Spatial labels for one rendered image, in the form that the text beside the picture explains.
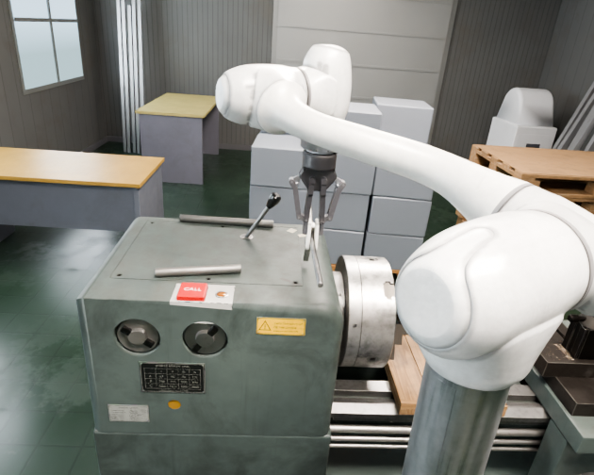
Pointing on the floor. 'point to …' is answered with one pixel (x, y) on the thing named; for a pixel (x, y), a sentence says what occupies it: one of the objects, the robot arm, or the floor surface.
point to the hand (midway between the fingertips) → (312, 234)
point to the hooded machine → (524, 120)
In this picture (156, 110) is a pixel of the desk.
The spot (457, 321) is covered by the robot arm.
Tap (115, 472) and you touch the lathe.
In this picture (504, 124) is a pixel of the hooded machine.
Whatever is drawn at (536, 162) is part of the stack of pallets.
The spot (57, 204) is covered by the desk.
